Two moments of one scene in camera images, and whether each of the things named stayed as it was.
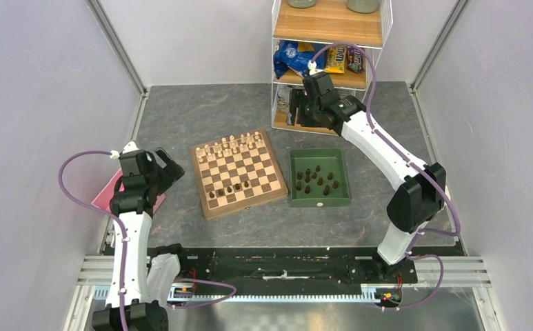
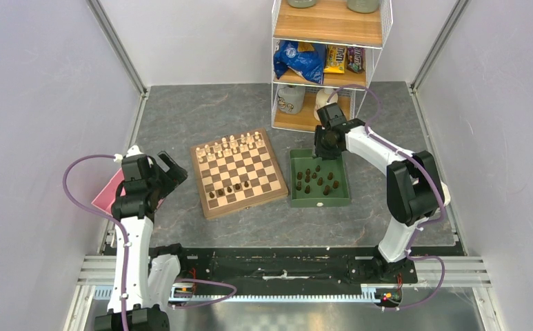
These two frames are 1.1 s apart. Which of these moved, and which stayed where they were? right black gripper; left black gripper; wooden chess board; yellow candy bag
Moved: right black gripper
Stayed: wooden chess board; left black gripper; yellow candy bag
